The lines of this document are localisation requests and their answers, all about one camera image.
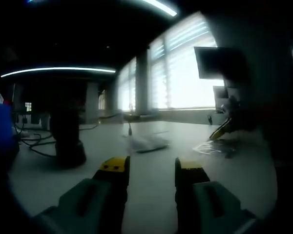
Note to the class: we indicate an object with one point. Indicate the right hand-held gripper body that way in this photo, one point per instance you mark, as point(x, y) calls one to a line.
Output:
point(232, 104)

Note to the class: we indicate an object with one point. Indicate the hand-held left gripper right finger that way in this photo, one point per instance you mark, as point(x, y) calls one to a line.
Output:
point(193, 195)

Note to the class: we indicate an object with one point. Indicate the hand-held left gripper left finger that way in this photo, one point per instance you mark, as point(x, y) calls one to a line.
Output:
point(107, 192)

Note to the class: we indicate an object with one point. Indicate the clear sheet goods packet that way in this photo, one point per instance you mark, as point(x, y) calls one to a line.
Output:
point(210, 148)

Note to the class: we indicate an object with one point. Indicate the open laptop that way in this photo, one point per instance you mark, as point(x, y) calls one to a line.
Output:
point(219, 92)

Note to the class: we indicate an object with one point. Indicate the white table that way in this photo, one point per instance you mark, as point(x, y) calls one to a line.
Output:
point(107, 146)

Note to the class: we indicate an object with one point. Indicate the window with white blinds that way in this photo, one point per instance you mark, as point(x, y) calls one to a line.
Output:
point(183, 92)
point(127, 92)

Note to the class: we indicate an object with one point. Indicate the white ceiling light strip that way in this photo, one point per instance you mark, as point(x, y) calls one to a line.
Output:
point(58, 70)
point(166, 9)

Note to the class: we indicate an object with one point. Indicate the blue box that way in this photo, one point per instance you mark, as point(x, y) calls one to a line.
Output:
point(1, 122)

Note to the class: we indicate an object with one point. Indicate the black wall monitor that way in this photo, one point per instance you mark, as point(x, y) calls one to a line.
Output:
point(210, 63)

